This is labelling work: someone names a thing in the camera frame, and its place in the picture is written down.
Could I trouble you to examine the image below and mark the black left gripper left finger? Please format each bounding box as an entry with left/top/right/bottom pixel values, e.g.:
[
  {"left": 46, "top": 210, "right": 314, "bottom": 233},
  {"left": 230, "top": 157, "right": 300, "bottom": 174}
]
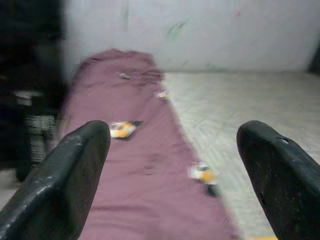
[{"left": 0, "top": 120, "right": 111, "bottom": 240}]

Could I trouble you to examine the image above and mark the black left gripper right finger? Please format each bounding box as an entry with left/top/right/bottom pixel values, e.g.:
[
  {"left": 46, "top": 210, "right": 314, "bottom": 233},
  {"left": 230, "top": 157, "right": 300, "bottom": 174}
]
[{"left": 236, "top": 120, "right": 320, "bottom": 240}]

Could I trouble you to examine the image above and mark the white quilted mattress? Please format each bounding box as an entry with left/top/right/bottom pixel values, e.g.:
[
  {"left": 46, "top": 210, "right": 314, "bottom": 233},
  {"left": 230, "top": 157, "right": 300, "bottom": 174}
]
[{"left": 159, "top": 71, "right": 320, "bottom": 240}]

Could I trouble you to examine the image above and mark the purple cartoon print blanket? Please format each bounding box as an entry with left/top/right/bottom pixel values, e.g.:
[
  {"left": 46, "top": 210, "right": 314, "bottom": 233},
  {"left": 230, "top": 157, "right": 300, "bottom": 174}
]
[{"left": 56, "top": 48, "right": 241, "bottom": 240}]

